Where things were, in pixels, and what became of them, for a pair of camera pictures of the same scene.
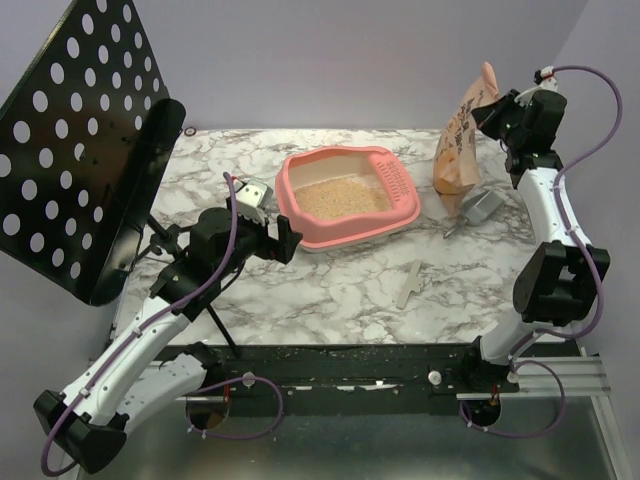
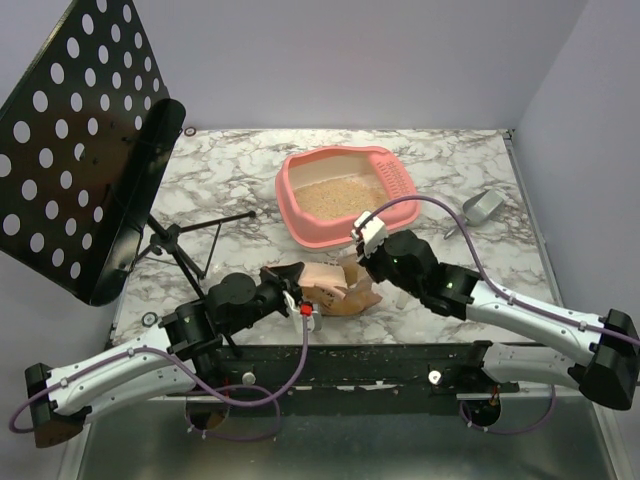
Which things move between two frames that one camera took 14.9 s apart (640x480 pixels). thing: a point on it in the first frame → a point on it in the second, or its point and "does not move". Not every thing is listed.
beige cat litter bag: (457, 164) → (338, 289)
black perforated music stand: (87, 133) does not move
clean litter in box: (339, 196) does not move
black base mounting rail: (356, 379) does not move
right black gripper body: (493, 116) → (371, 263)
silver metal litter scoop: (480, 211) does not move
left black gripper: (288, 241) → (291, 272)
